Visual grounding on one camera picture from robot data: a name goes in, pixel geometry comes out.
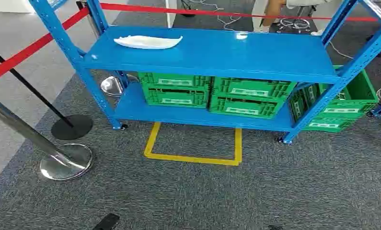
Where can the white plastic parcel bag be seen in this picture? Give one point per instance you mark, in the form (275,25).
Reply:
(145,42)

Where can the yellow floor tape marking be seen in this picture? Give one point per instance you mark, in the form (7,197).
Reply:
(190,158)

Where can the blue metal shelf rack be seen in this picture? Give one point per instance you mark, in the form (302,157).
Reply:
(209,50)

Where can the chrome barrier stanchion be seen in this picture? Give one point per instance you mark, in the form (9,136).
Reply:
(66,163)
(111,85)

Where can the white table leg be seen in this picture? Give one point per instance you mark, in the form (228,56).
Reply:
(171,12)

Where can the black tripod stand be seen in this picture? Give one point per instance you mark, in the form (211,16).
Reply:
(187,9)

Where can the black barrier stanchion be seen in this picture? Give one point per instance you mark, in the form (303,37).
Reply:
(72,127)

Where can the seated person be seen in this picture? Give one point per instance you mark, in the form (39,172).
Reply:
(272,11)

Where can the black robot left foot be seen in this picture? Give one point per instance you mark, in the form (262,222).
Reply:
(107,221)

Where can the chrome stool base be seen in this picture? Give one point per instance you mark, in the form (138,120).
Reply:
(294,23)

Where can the open green plastic crate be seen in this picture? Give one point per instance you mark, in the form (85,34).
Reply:
(352,101)

